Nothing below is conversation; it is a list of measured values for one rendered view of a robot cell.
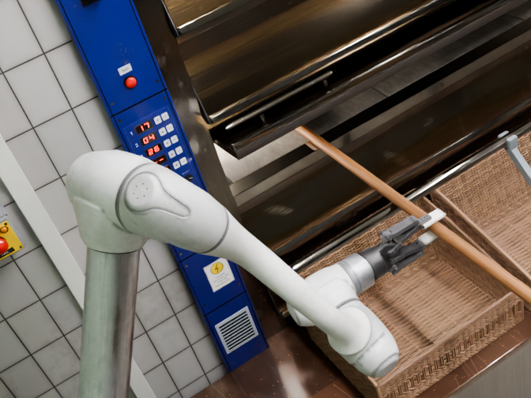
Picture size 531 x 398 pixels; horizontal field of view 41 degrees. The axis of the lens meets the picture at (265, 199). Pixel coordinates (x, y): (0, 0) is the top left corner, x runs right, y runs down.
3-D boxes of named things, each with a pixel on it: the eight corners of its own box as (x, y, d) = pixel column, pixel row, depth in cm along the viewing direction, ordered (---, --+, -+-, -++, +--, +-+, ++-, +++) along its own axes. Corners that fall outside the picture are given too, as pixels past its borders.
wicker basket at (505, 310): (296, 326, 240) (276, 269, 224) (424, 242, 255) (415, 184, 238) (384, 422, 204) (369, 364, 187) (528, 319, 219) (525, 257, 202)
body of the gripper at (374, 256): (353, 247, 168) (384, 227, 170) (359, 272, 173) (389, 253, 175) (371, 263, 162) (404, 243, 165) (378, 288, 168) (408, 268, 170)
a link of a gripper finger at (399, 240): (380, 249, 171) (378, 246, 170) (415, 219, 172) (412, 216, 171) (390, 258, 168) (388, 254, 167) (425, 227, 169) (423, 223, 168)
